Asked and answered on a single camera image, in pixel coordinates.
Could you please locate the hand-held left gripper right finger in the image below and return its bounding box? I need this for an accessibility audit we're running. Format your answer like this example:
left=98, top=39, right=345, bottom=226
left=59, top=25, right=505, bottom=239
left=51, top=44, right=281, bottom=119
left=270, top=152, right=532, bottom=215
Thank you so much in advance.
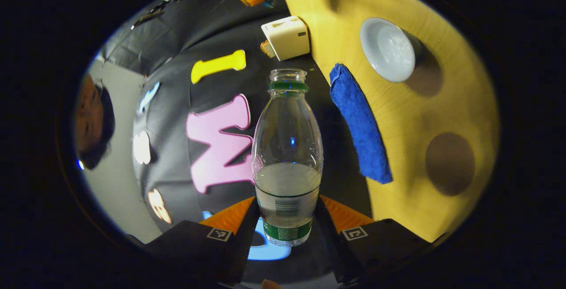
left=313, top=195, right=432, bottom=286

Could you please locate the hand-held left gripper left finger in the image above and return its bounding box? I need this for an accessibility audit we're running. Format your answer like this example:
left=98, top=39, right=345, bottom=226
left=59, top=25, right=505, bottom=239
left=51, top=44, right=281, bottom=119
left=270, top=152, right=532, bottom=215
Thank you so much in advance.
left=128, top=197, right=260, bottom=288

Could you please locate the clear plastic water bottle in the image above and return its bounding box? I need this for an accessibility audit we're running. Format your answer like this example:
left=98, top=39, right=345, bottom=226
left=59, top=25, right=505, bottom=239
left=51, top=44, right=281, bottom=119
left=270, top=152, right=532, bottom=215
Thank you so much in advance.
left=251, top=68, right=324, bottom=247

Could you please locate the round brown coaster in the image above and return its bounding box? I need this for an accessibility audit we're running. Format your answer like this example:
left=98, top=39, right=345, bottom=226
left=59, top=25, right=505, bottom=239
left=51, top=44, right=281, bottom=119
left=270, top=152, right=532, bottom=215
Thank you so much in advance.
left=425, top=132, right=476, bottom=197

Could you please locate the silver white teacup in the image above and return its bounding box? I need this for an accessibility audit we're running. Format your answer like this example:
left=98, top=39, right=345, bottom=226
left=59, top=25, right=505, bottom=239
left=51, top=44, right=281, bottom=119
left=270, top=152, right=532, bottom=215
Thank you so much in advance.
left=359, top=17, right=423, bottom=83

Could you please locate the black backdrop cloth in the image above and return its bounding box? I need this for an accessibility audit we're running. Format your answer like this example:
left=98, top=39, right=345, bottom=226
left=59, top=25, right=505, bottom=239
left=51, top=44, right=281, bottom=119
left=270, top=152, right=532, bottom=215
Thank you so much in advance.
left=95, top=0, right=374, bottom=289

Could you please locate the white toaster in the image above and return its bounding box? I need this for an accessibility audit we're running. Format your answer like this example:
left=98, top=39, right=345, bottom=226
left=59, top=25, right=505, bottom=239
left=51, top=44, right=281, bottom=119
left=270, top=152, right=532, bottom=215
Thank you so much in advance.
left=261, top=15, right=310, bottom=62

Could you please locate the blue towel cloth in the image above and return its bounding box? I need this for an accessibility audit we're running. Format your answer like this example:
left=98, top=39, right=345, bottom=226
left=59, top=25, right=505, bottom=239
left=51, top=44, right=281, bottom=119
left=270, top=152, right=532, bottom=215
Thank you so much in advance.
left=329, top=63, right=394, bottom=185

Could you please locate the person's head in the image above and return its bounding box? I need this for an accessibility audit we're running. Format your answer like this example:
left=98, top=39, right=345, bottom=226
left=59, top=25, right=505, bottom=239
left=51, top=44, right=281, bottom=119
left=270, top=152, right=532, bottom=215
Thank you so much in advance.
left=74, top=73, right=116, bottom=171

